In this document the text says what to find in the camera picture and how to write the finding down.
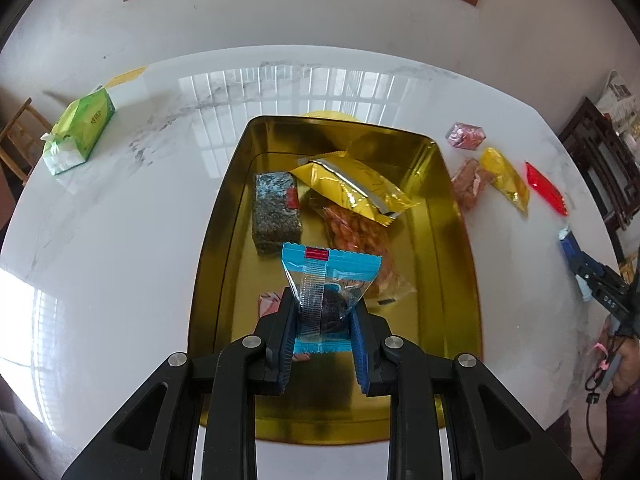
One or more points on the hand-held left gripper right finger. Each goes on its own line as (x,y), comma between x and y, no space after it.
(361,360)

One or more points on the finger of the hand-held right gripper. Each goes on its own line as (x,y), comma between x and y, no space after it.
(572,252)
(585,289)

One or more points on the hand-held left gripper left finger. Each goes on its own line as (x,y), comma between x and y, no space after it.
(284,355)

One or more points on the small pink candy packet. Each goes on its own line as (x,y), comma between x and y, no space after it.
(269,304)

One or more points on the blue cookie packet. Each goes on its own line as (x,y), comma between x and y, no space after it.
(325,280)

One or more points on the red and gold tin box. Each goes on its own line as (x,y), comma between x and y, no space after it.
(225,285)

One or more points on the clear orange snack packet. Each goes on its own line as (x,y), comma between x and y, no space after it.
(350,232)

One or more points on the dark seaweed snack packet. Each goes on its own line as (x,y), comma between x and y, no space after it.
(275,220)

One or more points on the gold foil snack packet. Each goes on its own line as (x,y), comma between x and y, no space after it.
(505,177)
(350,187)

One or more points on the person's right hand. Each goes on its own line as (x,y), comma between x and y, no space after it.
(625,365)

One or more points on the yellow wooden stool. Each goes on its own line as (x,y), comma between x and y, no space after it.
(631,265)

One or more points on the red foil snack packet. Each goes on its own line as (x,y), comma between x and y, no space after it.
(545,187)

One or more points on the dark wooden chair right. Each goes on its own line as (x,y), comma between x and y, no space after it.
(595,150)

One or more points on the brown biscuit packet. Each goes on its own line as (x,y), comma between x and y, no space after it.
(467,187)

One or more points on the person's purple clothing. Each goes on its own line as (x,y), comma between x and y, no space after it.
(625,435)

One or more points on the pink red candy packet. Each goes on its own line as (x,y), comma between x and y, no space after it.
(465,136)

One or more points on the folded newspapers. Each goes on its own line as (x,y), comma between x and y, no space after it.
(617,92)

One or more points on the yellow plastic object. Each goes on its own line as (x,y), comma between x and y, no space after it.
(330,115)

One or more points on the green tissue pack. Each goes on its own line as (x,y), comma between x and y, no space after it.
(82,130)

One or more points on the yellow paper sheet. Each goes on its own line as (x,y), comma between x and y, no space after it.
(127,76)

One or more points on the light wooden chair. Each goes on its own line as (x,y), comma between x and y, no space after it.
(22,132)

